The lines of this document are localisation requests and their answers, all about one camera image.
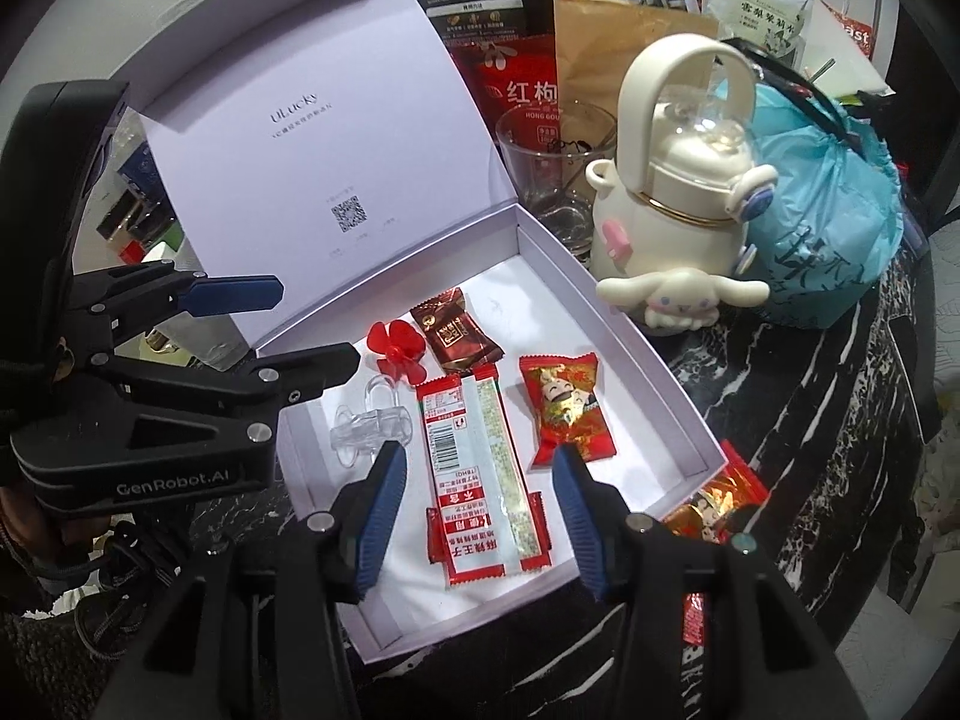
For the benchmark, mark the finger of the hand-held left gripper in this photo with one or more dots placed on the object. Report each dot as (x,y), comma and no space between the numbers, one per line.
(300,375)
(232,296)

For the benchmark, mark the red gold wrapped candy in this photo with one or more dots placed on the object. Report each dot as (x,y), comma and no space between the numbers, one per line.
(720,499)

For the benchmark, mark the clear plastic clip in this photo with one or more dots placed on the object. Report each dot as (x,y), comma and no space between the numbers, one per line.
(375,427)

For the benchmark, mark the long red white sachet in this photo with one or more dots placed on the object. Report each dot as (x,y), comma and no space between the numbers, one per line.
(465,465)

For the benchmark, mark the lavender gift box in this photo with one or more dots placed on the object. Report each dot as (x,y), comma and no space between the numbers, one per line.
(300,165)

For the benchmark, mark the brown candy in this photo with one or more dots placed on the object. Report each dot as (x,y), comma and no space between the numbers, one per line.
(457,334)

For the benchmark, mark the red plastic flower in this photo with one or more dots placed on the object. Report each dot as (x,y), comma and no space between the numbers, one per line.
(397,345)

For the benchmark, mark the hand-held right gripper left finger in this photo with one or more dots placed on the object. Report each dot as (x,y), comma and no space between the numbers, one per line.
(379,517)

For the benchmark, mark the blue plastic bag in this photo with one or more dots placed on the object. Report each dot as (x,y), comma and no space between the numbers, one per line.
(825,202)

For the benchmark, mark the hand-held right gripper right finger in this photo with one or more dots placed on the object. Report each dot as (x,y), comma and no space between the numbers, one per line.
(577,525)

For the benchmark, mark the brown paper bag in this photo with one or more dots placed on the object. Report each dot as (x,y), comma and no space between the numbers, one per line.
(600,52)

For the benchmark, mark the white tea pouch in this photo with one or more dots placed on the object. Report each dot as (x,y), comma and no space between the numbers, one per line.
(757,7)

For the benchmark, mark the person's left forearm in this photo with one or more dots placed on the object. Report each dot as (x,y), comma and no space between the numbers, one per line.
(37,547)

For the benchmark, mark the red figure print candy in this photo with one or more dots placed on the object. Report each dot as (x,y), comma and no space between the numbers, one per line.
(566,405)

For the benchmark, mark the cream kettle bottle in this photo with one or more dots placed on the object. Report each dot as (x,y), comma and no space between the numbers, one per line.
(675,240)

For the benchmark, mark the clear glass cup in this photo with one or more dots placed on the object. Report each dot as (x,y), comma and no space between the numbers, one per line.
(540,165)

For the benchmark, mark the small red sauce packet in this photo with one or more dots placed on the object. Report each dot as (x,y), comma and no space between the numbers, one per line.
(538,514)
(695,619)
(435,540)

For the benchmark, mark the white paper bag red label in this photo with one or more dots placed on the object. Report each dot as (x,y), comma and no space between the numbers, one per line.
(847,52)

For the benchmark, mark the red goji berry bag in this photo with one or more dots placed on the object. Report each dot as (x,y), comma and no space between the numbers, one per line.
(510,82)

